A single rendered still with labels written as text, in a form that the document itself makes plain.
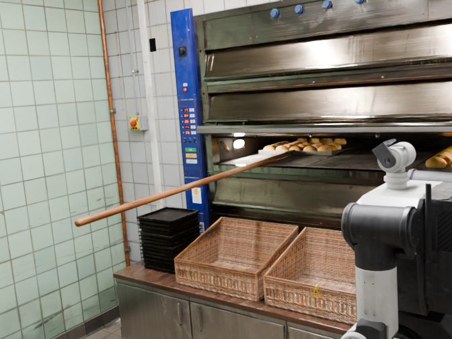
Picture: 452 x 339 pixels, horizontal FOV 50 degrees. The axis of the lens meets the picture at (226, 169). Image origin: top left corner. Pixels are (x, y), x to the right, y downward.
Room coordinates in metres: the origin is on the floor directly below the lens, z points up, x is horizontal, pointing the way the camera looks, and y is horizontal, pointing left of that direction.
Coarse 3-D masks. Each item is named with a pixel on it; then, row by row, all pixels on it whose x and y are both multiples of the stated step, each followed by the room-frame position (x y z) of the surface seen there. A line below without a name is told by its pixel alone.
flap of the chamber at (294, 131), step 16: (240, 128) 2.77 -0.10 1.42; (256, 128) 2.71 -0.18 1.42; (272, 128) 2.64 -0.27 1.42; (288, 128) 2.59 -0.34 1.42; (304, 128) 2.53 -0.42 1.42; (320, 128) 2.48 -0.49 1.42; (336, 128) 2.42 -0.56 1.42; (352, 128) 2.37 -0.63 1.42; (368, 128) 2.33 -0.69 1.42; (384, 128) 2.28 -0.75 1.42; (400, 128) 2.24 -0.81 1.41; (416, 128) 2.20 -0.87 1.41; (432, 128) 2.15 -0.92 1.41; (448, 128) 2.12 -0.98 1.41
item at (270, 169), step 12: (216, 168) 3.07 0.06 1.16; (228, 168) 3.01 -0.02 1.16; (252, 168) 2.90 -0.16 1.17; (264, 168) 2.85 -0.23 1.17; (276, 168) 2.80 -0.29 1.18; (288, 168) 2.76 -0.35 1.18; (300, 168) 2.72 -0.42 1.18; (312, 168) 2.69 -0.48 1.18; (324, 168) 2.66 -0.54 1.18; (336, 168) 2.64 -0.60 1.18
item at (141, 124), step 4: (132, 116) 3.39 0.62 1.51; (136, 116) 3.37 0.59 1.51; (140, 116) 3.36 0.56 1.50; (144, 116) 3.39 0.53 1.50; (132, 120) 3.39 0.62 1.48; (136, 120) 3.37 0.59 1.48; (140, 120) 3.36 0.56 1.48; (144, 120) 3.39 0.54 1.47; (136, 124) 3.37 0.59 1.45; (140, 124) 3.35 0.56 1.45; (144, 124) 3.38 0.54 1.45; (132, 128) 3.40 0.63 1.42; (136, 128) 3.37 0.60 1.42; (140, 128) 3.35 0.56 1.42; (144, 128) 3.38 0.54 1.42
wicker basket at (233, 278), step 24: (216, 240) 2.95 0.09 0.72; (240, 240) 2.90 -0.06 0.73; (264, 240) 2.80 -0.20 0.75; (288, 240) 2.59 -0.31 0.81; (192, 264) 2.57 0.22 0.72; (216, 264) 2.89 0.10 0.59; (240, 264) 2.85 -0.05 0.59; (264, 264) 2.39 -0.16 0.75; (216, 288) 2.48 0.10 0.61; (240, 288) 2.50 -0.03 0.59
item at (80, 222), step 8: (264, 160) 2.94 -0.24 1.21; (272, 160) 3.01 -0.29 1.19; (240, 168) 2.72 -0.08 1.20; (248, 168) 2.78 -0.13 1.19; (216, 176) 2.53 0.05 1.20; (224, 176) 2.59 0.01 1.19; (192, 184) 2.37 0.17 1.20; (200, 184) 2.42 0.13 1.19; (160, 192) 2.20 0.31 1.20; (168, 192) 2.22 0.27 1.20; (176, 192) 2.27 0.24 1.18; (136, 200) 2.07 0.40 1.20; (144, 200) 2.09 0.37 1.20; (152, 200) 2.13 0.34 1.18; (112, 208) 1.96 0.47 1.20; (120, 208) 1.98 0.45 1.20; (128, 208) 2.01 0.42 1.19; (88, 216) 1.86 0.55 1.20; (96, 216) 1.87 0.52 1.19; (104, 216) 1.91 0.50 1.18; (80, 224) 1.81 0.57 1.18
